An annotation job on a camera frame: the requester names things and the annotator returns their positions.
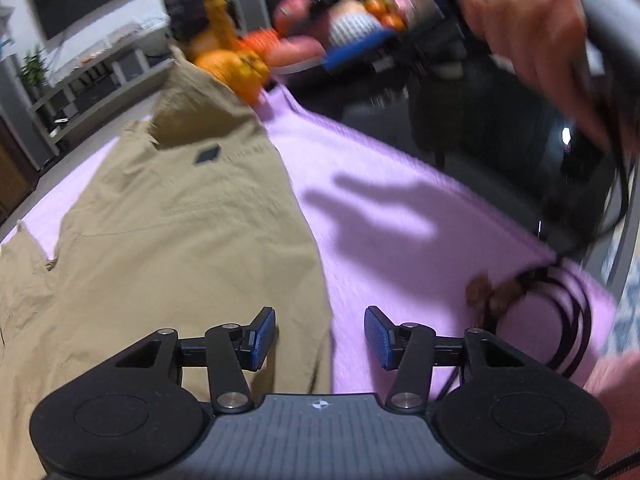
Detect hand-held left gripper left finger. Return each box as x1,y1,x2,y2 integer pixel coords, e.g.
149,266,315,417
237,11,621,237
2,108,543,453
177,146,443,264
115,306,277,413

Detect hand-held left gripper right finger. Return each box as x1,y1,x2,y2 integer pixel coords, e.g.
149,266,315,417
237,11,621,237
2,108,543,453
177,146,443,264
364,305,531,413

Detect khaki pants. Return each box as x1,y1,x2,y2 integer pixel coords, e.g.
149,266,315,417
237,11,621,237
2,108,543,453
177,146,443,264
0,45,335,466

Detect person's right hand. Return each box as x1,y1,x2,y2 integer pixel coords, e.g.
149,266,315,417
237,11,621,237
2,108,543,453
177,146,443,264
457,0,616,151

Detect purple towel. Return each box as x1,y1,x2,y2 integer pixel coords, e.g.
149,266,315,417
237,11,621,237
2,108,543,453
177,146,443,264
0,82,621,396

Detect person's pink garment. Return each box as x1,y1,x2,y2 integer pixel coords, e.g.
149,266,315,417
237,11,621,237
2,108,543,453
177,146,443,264
582,355,640,480

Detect fruit in white foam net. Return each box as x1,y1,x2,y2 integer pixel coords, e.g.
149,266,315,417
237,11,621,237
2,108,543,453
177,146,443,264
327,10,381,48

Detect large orange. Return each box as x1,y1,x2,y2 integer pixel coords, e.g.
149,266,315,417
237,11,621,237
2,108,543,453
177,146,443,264
195,49,271,106

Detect pale round fruit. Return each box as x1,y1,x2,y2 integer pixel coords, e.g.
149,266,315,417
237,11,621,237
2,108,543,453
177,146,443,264
327,0,366,18

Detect light red apple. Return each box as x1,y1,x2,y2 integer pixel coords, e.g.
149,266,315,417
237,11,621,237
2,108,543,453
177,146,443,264
265,37,326,68

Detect red spiky fruit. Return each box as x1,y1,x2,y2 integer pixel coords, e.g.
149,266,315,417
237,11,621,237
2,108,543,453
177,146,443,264
237,27,281,53

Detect wooden cabinet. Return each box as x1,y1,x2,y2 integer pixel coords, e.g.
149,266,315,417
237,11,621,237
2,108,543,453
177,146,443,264
0,115,38,221

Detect grey television stand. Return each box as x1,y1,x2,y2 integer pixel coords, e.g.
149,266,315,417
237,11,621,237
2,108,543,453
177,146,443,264
27,15,173,146

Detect dark red apple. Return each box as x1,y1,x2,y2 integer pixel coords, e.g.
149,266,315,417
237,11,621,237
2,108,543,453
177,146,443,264
274,0,313,36

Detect green potted plant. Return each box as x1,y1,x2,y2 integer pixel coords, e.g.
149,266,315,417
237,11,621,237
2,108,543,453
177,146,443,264
20,47,48,86

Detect black cable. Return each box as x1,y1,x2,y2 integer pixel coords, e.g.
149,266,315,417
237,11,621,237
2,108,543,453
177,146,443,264
440,145,631,401

